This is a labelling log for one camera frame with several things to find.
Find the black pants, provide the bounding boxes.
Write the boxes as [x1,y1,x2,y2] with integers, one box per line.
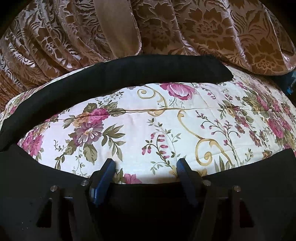
[1,55,295,240]

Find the floral bedspread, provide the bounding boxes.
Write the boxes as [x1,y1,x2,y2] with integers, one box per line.
[0,66,296,185]

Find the blue black object by bed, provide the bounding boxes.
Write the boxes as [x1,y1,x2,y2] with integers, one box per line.
[280,71,295,96]

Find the brown floral curtain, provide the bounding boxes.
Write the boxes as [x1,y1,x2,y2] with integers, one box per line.
[1,1,295,109]

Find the plain brown curtain band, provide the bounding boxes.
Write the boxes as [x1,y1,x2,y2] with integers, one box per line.
[93,0,142,58]

